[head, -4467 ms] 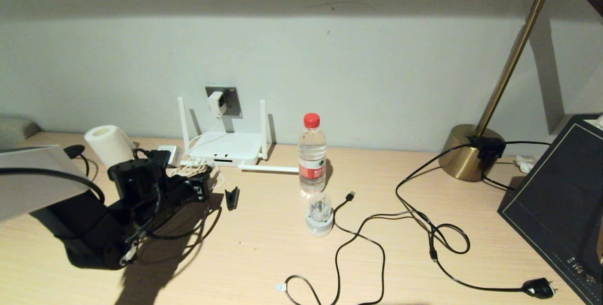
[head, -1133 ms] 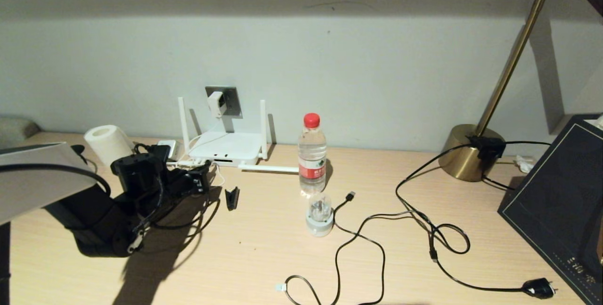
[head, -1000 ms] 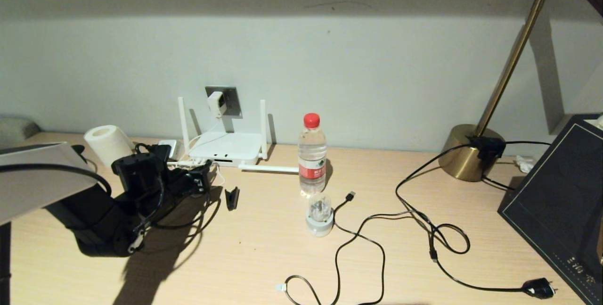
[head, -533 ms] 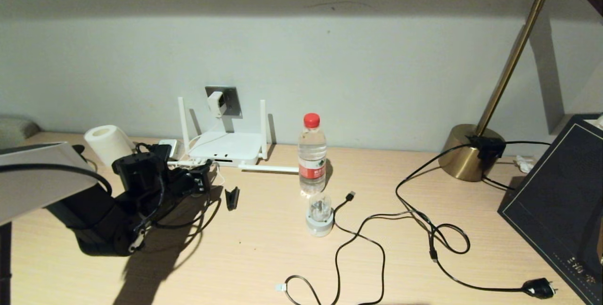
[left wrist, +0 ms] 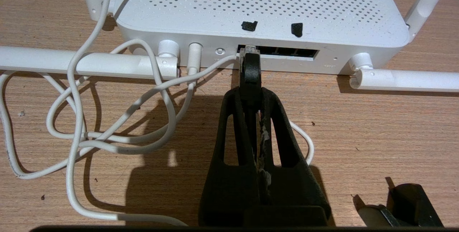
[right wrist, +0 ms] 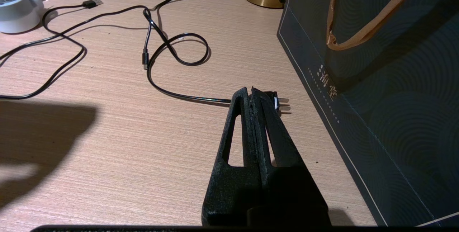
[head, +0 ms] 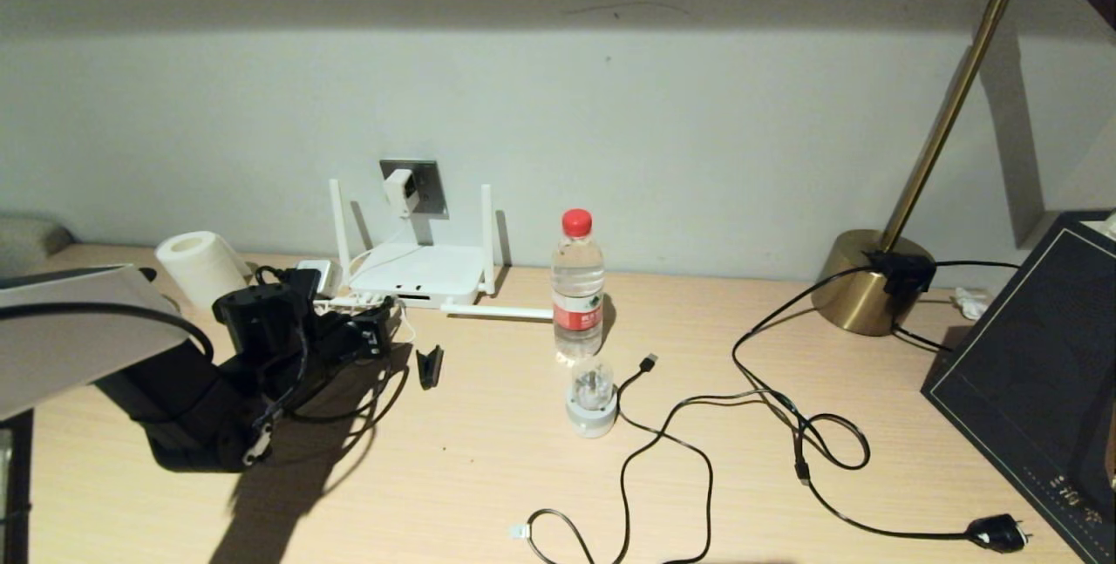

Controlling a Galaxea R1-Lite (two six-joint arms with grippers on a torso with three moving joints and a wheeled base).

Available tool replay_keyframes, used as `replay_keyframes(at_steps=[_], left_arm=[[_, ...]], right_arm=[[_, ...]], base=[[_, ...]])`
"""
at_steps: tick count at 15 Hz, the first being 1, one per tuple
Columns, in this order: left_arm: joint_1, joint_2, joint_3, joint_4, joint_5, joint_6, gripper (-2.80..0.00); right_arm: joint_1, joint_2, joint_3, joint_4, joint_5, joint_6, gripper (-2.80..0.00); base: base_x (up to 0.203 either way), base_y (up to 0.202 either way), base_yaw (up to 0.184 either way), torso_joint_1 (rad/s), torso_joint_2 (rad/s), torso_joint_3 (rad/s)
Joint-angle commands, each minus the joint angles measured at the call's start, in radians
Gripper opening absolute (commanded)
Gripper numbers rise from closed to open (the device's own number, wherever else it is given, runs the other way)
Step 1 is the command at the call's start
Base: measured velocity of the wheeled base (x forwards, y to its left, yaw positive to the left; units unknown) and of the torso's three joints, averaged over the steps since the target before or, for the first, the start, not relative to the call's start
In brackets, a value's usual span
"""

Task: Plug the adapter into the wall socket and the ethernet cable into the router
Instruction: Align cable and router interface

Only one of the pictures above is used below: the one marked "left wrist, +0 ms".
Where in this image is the small black clip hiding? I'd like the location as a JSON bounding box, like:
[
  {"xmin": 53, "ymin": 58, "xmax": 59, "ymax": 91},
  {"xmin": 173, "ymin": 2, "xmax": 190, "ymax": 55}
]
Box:
[{"xmin": 353, "ymin": 177, "xmax": 444, "ymax": 227}]

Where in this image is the white router with antennas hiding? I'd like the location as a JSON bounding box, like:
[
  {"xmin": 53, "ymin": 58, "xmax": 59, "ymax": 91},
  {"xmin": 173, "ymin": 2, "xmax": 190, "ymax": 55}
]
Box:
[{"xmin": 0, "ymin": 0, "xmax": 459, "ymax": 93}]

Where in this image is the white power cord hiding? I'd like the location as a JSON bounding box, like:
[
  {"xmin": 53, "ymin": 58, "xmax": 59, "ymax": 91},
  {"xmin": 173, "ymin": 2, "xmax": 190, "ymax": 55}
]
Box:
[{"xmin": 0, "ymin": 0, "xmax": 315, "ymax": 227}]

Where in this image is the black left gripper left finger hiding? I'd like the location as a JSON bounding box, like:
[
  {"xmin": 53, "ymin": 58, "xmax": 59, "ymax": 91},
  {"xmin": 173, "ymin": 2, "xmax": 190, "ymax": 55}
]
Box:
[{"xmin": 198, "ymin": 87, "xmax": 260, "ymax": 227}]

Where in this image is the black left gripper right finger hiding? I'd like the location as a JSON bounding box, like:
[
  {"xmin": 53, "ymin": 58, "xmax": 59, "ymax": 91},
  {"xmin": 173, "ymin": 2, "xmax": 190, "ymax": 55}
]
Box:
[{"xmin": 261, "ymin": 88, "xmax": 331, "ymax": 227}]

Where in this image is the black ethernet cable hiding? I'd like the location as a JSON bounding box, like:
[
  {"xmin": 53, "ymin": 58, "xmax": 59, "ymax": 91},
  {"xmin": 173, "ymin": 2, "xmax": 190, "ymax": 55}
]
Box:
[{"xmin": 237, "ymin": 45, "xmax": 264, "ymax": 161}]

